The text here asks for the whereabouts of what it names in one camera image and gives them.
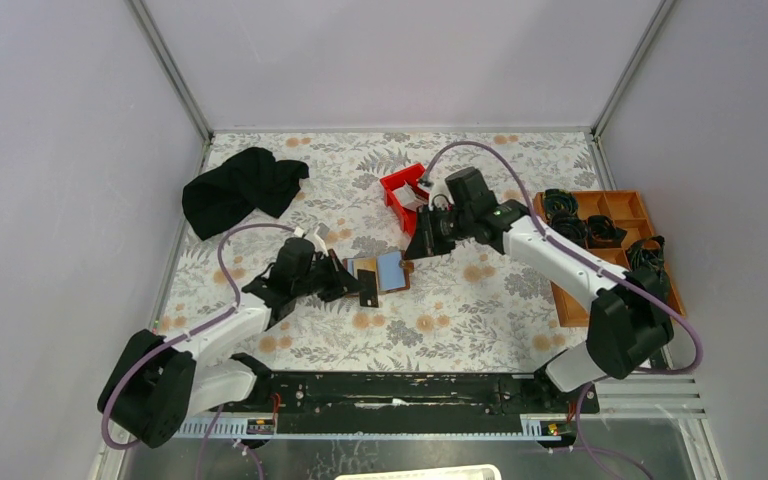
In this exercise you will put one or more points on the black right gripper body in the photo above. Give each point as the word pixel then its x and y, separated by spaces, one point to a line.
pixel 447 228

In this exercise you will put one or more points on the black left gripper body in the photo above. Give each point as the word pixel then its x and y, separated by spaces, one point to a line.
pixel 318 282

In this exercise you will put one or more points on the gold VIP credit card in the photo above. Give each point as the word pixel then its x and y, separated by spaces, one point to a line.
pixel 365 267

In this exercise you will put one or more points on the brown leather card holder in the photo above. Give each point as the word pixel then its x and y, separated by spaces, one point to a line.
pixel 394 272

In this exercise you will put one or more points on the stack of credit cards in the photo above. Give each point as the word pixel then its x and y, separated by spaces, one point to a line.
pixel 409 198

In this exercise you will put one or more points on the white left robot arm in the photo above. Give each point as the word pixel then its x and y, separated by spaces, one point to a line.
pixel 158 382

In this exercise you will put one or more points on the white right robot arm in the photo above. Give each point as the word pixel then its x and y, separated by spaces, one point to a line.
pixel 626 322

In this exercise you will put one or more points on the red plastic bin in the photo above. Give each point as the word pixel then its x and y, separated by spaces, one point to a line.
pixel 412 175

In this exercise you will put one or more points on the dark rolled tie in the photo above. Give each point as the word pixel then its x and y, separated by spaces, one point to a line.
pixel 571 228
pixel 559 202
pixel 603 233

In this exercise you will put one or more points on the floral table mat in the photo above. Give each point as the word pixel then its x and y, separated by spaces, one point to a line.
pixel 472 310

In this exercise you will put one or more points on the black cloth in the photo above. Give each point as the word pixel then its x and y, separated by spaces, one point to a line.
pixel 252 179

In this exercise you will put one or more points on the orange compartment tray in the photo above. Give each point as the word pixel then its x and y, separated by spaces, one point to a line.
pixel 626 208

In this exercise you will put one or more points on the dark patterned tie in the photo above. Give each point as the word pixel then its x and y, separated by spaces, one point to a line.
pixel 648 253

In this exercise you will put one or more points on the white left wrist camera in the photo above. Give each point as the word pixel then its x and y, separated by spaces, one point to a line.
pixel 313 237

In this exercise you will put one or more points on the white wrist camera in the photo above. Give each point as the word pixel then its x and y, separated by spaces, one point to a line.
pixel 313 237
pixel 438 192

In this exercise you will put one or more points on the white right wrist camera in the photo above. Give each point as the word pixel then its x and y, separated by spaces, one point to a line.
pixel 438 192

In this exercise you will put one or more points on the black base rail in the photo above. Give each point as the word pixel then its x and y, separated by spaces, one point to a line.
pixel 390 403

